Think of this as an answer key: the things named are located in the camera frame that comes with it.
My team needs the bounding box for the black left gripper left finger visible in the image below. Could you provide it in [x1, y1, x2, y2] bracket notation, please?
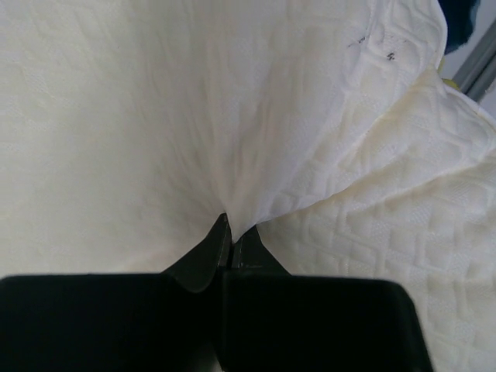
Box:
[1, 215, 231, 371]

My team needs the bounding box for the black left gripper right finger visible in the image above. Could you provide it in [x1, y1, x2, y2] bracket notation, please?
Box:
[222, 229, 433, 371]

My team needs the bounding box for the cream quilted pillow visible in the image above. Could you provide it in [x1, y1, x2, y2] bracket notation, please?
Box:
[1, 1, 495, 371]

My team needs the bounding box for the blue fabric pillowcase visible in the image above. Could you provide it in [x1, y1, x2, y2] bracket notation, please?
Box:
[438, 0, 488, 56]

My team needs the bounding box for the aluminium right side rail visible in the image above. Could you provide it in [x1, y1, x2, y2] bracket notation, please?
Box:
[453, 22, 495, 102]

